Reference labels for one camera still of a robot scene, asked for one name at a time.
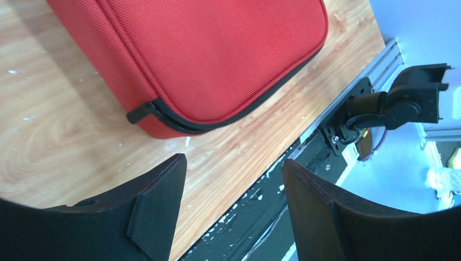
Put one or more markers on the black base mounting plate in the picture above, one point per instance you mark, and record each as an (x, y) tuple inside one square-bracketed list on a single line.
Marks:
[(258, 226)]

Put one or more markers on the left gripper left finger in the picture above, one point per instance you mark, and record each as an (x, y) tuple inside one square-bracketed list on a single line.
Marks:
[(133, 221)]

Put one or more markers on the aluminium frame rail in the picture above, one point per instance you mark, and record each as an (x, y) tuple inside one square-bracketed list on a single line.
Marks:
[(385, 62)]

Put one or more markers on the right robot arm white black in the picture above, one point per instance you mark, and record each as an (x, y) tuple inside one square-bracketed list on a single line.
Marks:
[(412, 97)]

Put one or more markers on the red black medicine kit case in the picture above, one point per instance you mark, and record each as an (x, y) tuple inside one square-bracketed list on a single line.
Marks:
[(182, 68)]

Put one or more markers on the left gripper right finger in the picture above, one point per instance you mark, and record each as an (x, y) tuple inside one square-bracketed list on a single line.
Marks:
[(331, 223)]

